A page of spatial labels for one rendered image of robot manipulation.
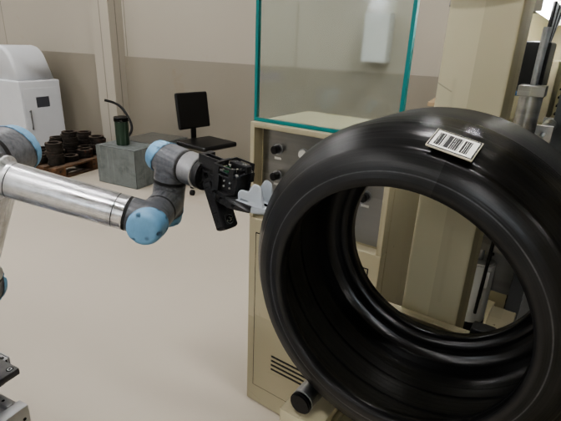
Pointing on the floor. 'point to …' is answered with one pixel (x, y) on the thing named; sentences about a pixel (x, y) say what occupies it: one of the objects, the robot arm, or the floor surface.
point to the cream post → (472, 92)
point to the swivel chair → (196, 103)
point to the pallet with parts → (70, 152)
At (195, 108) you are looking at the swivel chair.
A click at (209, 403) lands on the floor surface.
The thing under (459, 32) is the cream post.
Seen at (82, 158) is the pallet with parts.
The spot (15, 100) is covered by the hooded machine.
